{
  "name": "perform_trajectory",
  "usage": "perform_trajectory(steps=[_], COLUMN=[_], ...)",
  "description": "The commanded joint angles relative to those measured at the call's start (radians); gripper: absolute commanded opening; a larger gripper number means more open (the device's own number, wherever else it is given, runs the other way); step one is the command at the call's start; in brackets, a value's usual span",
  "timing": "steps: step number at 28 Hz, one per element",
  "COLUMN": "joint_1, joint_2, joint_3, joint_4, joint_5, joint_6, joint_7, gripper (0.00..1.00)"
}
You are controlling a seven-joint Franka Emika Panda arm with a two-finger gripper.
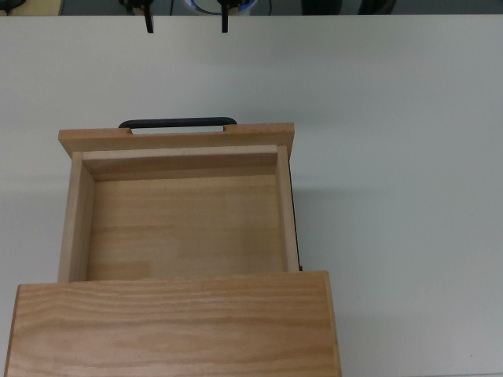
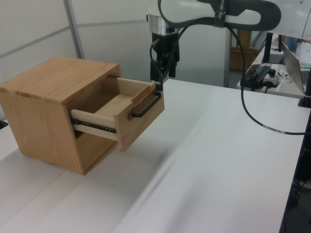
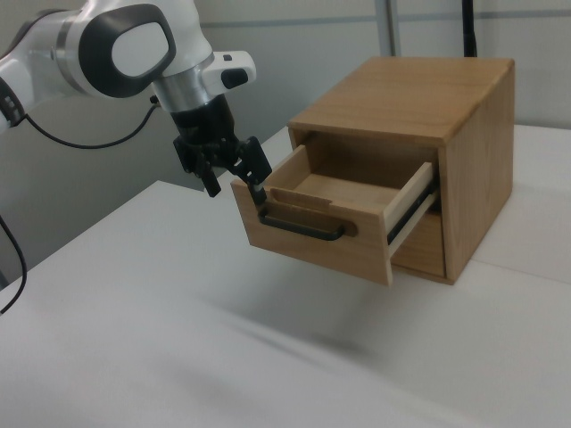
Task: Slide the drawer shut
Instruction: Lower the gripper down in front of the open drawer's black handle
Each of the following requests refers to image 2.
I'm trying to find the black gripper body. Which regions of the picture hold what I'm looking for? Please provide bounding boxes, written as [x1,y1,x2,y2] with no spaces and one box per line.
[151,28,182,61]

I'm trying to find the black metal drawer handle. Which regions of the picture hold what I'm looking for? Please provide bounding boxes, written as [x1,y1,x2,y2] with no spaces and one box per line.
[128,91,162,119]

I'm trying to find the light wooden drawer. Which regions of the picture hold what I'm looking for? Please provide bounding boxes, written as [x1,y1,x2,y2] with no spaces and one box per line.
[70,77,165,153]

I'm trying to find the black metal drawer slide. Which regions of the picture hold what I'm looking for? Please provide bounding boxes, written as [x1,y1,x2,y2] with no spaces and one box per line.
[71,117,117,134]

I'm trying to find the black power box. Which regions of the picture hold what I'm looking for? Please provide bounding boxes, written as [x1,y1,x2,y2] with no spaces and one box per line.
[243,64,272,92]

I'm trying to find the black monitor stand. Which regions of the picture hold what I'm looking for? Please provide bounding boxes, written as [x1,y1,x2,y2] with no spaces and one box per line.
[262,32,285,65]

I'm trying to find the emergency stop button box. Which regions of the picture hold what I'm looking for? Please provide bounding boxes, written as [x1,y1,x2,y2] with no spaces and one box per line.
[263,68,282,89]

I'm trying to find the white side desk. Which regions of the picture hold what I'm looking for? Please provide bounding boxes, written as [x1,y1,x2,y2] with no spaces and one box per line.
[237,36,311,99]

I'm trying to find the small scissors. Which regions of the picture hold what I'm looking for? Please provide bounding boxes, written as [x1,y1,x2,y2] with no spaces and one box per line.
[276,71,291,83]

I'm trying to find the silver laptop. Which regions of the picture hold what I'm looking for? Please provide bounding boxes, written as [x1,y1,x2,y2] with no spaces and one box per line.
[281,41,311,94]

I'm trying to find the light wooden cabinet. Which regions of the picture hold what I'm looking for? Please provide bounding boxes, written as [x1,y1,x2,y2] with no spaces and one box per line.
[0,56,121,176]

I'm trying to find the black cable strap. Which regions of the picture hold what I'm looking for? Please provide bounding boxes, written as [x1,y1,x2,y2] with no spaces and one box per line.
[213,0,227,28]

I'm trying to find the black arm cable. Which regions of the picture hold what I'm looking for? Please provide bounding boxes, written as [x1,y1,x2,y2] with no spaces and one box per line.
[148,0,306,134]

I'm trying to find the grey partition post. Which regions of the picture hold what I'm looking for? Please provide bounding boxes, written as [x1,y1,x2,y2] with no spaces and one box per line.
[65,0,85,60]

